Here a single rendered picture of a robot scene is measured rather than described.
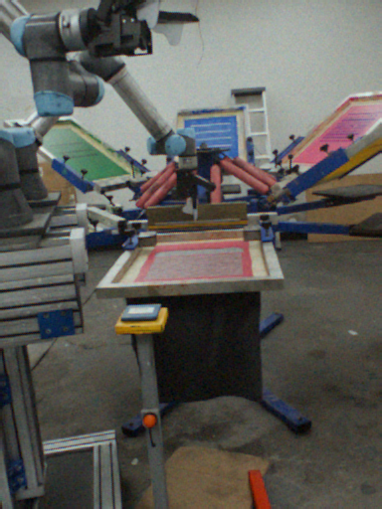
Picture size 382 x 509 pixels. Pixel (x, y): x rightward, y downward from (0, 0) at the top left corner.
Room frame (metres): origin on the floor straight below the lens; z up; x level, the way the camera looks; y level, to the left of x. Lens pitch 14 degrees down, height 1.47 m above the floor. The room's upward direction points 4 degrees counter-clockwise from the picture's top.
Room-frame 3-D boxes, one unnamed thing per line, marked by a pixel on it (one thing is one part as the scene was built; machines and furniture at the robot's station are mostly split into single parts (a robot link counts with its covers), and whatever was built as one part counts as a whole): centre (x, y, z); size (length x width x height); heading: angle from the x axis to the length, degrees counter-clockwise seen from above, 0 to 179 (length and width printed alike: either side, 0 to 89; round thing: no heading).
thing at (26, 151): (1.84, 0.55, 1.42); 0.13 x 0.12 x 0.14; 19
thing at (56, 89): (1.16, 0.25, 1.56); 0.11 x 0.08 x 0.11; 163
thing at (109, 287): (1.97, -0.01, 0.97); 0.79 x 0.58 x 0.04; 175
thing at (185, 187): (2.17, 0.00, 1.23); 0.09 x 0.08 x 0.12; 85
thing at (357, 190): (3.31, -0.71, 0.91); 1.34 x 0.40 x 0.08; 115
